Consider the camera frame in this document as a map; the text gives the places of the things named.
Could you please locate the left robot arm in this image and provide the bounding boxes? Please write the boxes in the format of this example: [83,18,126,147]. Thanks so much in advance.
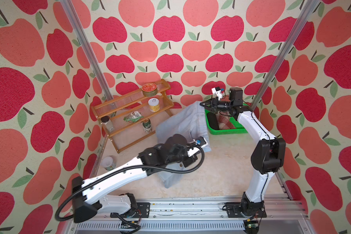
[55,134,208,223]

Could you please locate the black-cap spice jar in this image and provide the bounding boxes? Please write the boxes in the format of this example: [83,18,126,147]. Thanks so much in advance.
[101,116,114,134]

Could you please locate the right aluminium corner post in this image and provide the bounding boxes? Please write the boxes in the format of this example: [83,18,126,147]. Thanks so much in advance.
[251,0,321,111]

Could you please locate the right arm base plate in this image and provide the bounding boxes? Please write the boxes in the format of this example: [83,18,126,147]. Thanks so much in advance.
[221,201,267,219]

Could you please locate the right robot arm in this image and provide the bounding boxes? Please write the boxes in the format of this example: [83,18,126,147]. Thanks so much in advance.
[200,87,286,217]

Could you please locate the green plastic basket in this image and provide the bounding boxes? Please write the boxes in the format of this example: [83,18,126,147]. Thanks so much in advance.
[200,100,247,135]

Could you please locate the left aluminium corner post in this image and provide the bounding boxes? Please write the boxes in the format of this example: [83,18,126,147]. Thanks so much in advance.
[60,0,113,100]

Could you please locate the green snack packet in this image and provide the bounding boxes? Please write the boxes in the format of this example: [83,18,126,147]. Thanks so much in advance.
[123,111,143,123]

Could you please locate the white small cup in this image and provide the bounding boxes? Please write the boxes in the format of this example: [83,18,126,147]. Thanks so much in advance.
[100,157,116,171]

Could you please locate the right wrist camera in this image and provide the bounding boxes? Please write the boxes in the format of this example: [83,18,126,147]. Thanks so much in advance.
[212,87,225,100]

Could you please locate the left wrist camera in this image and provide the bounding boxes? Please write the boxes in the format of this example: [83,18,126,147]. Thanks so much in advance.
[195,136,208,148]

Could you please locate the wooden two-tier shelf rack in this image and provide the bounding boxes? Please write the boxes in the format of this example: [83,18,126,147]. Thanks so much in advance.
[92,79,174,154]

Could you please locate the aluminium corner post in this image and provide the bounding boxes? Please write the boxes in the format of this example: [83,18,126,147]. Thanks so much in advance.
[60,0,113,100]
[251,0,321,111]

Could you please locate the red plaid skirt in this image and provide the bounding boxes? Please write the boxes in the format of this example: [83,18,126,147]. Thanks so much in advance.
[216,114,236,130]

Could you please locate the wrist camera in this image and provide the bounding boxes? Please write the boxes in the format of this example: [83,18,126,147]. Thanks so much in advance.
[195,136,208,148]
[212,87,225,100]

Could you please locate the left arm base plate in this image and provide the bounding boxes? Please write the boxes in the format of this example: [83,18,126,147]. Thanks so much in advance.
[109,201,150,218]

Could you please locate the black skirt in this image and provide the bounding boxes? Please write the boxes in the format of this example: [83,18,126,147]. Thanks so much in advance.
[207,112,220,130]

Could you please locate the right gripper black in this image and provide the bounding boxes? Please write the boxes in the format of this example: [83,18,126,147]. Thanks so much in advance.
[200,98,233,115]

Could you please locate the light denim skirt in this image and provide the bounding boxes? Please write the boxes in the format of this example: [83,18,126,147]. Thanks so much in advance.
[156,101,211,189]

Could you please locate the red-lid tin can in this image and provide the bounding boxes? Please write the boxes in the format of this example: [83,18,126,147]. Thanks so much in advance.
[141,83,158,97]

